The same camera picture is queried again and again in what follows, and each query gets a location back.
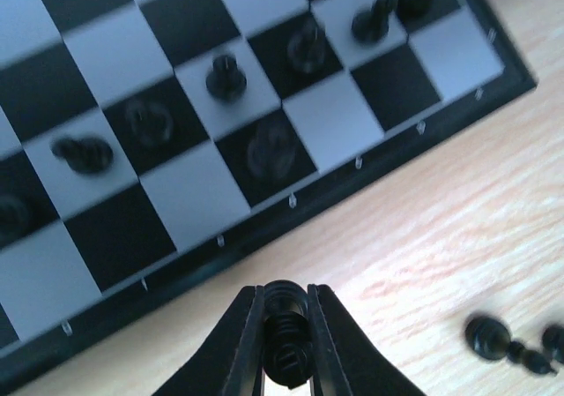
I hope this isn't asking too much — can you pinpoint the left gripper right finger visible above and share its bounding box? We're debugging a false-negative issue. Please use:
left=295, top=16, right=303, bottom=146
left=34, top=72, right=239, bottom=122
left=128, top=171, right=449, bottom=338
left=308, top=284, right=423, bottom=396

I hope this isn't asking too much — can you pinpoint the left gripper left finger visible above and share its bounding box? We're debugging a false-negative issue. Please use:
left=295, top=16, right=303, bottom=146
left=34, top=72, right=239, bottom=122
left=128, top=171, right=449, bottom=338
left=155, top=286, right=264, bottom=396

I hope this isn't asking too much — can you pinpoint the black chess piece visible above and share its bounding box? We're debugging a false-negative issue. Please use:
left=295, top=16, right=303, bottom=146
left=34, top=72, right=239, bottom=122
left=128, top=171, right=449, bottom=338
left=286, top=21, right=326, bottom=75
left=541, top=324, right=564, bottom=364
left=351, top=0, right=397, bottom=44
left=464, top=314, right=558, bottom=376
left=247, top=118, right=298, bottom=183
left=263, top=280, right=314, bottom=389

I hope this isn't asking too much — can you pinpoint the black and silver chessboard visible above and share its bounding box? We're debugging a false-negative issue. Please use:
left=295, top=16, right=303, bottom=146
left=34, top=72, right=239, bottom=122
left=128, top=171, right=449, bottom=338
left=1, top=0, right=537, bottom=395

